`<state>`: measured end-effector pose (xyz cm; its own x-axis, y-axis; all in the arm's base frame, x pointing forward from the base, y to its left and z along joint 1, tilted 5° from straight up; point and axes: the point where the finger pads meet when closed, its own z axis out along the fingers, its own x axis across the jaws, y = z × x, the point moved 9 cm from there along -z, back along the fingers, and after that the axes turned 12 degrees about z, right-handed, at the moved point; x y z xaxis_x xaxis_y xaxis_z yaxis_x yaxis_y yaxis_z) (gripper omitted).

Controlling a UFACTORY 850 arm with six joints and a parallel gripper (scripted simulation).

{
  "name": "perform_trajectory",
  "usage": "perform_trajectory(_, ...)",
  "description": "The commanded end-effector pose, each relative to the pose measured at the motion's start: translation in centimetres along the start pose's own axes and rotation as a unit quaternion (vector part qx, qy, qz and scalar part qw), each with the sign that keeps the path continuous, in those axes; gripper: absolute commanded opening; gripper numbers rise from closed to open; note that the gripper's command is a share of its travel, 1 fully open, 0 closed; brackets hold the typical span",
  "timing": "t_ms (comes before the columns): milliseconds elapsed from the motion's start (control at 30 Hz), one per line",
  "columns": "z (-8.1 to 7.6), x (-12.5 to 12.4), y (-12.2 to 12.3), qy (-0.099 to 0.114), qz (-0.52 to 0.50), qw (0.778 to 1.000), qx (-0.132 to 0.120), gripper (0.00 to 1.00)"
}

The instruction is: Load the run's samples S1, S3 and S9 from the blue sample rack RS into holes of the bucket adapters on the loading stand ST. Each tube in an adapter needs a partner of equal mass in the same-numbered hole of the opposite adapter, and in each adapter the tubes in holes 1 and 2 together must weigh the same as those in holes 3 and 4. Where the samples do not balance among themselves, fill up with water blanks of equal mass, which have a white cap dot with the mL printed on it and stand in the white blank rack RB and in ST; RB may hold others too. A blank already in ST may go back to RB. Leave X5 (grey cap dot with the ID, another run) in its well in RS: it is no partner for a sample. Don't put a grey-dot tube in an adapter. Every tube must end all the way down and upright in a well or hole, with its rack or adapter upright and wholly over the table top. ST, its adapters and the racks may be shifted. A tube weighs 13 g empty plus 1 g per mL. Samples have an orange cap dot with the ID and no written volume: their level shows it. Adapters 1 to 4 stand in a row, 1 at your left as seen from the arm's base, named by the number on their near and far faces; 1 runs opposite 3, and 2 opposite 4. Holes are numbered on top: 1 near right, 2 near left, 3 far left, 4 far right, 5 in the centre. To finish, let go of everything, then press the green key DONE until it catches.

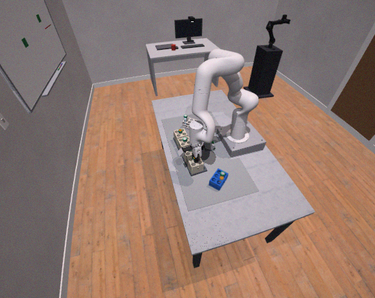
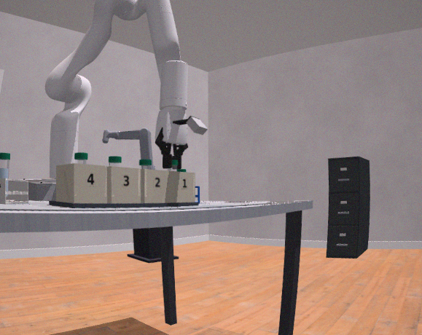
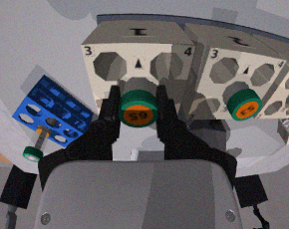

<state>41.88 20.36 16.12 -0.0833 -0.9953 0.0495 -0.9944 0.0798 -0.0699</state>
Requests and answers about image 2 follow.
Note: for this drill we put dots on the beige bucket adapter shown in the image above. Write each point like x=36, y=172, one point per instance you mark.
x=123, y=185
x=155, y=186
x=182, y=186
x=81, y=183

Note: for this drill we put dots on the white tube rack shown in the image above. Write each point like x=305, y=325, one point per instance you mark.
x=19, y=186

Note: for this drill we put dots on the green tube cap with orange dot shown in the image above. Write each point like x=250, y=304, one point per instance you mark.
x=80, y=158
x=145, y=163

